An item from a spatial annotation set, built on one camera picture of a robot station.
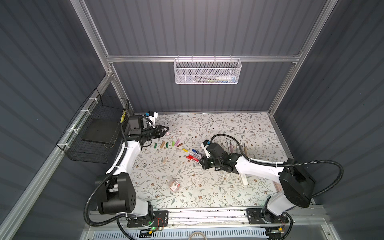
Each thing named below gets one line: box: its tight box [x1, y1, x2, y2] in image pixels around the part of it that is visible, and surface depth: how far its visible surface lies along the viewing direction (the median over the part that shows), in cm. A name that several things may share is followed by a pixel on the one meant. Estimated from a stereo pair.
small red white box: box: [169, 179, 181, 193], surface depth 84 cm
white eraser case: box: [241, 173, 249, 186], surface depth 84 cm
